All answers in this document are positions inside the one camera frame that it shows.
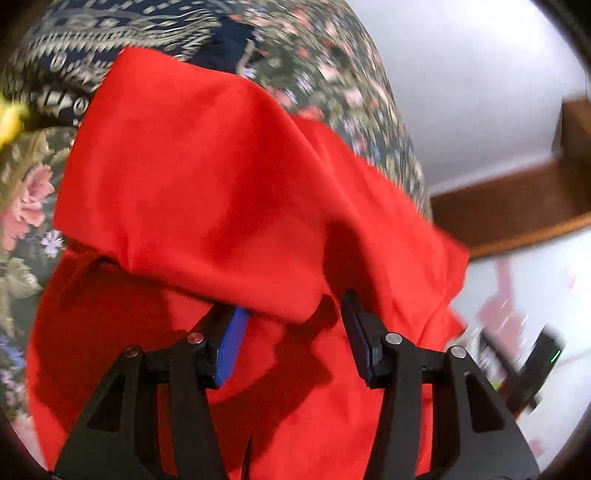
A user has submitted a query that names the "wooden door frame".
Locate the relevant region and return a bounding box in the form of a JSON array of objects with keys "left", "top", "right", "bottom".
[{"left": 432, "top": 98, "right": 590, "bottom": 260}]

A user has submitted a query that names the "yellow garment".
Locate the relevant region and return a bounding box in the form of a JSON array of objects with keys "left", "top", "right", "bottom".
[{"left": 0, "top": 97, "right": 29, "bottom": 149}]

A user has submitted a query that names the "floral bed cover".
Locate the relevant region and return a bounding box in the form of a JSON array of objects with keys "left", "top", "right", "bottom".
[{"left": 0, "top": 0, "right": 435, "bottom": 425}]

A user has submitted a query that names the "navy patterned garment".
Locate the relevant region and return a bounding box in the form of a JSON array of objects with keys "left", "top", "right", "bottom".
[{"left": 1, "top": 1, "right": 257, "bottom": 127}]

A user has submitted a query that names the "red zip jacket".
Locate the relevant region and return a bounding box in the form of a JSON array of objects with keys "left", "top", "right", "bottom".
[{"left": 27, "top": 48, "right": 468, "bottom": 479}]

